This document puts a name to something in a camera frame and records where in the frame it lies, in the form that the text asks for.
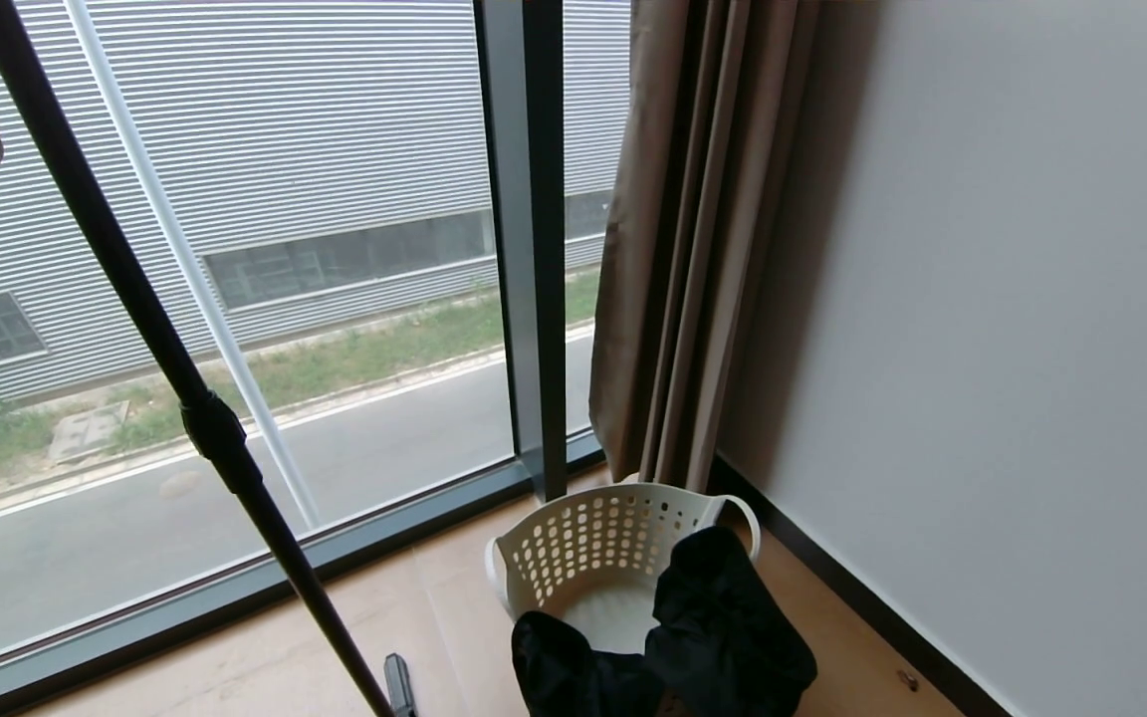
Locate black shorts with white stripes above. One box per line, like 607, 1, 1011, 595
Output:
645, 525, 819, 717

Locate white laundry basket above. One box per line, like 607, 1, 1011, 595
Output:
484, 482, 763, 717

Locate black clothes rack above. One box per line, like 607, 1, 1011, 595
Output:
0, 0, 419, 717

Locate brown curtain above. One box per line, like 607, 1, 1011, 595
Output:
588, 0, 823, 491

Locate black garment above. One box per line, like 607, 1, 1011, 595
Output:
511, 610, 669, 717

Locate window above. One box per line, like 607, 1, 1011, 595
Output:
0, 0, 634, 714

